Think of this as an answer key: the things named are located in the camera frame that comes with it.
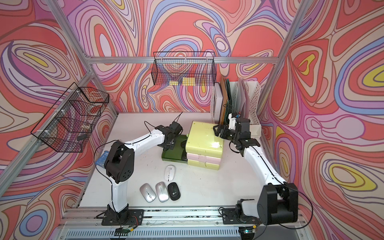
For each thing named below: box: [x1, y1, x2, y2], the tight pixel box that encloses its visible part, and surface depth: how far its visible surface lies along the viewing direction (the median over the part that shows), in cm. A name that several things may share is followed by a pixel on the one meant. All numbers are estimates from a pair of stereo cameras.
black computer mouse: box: [167, 182, 181, 201], surface depth 82 cm
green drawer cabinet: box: [185, 121, 224, 171], surface depth 82 cm
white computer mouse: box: [164, 164, 176, 182], surface depth 88 cm
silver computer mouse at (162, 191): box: [155, 181, 170, 203], surface depth 83 cm
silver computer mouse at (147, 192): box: [139, 183, 157, 203], surface depth 82 cm
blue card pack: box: [95, 150, 109, 168], surface depth 95 cm
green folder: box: [224, 78, 233, 125], surface depth 92 cm
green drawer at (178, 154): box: [161, 134, 188, 164], surface depth 95 cm
